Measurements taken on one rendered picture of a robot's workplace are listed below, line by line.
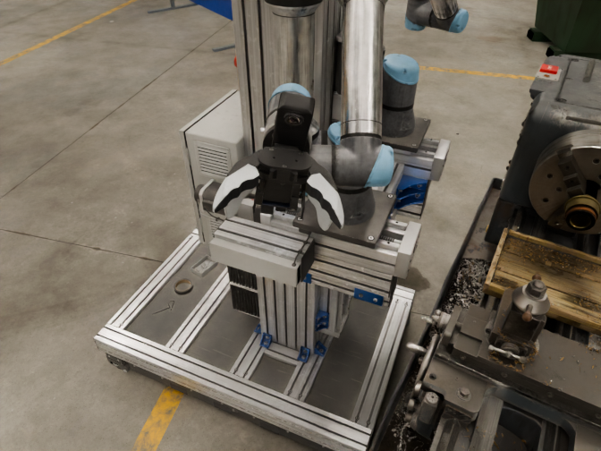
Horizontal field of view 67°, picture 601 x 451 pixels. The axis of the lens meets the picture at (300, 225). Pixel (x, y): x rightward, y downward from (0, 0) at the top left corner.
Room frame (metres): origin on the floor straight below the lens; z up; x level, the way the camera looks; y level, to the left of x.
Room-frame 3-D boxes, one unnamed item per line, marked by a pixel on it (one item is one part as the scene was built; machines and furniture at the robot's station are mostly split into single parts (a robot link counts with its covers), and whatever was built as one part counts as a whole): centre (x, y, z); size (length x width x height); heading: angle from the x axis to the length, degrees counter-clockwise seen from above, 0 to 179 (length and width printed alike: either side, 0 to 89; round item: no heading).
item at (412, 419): (0.71, -0.37, 0.75); 0.27 x 0.10 x 0.23; 150
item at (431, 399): (0.57, -0.32, 0.84); 0.04 x 0.04 x 0.10; 60
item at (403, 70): (1.42, -0.31, 1.33); 0.13 x 0.12 x 0.14; 46
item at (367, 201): (0.96, -0.12, 1.21); 0.15 x 0.15 x 0.10
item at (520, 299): (0.67, -0.52, 1.13); 0.08 x 0.08 x 0.03
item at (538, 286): (0.67, -0.52, 1.17); 0.04 x 0.04 x 0.03
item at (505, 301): (0.70, -0.53, 0.99); 0.20 x 0.10 x 0.05; 150
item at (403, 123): (1.42, -0.32, 1.21); 0.15 x 0.15 x 0.10
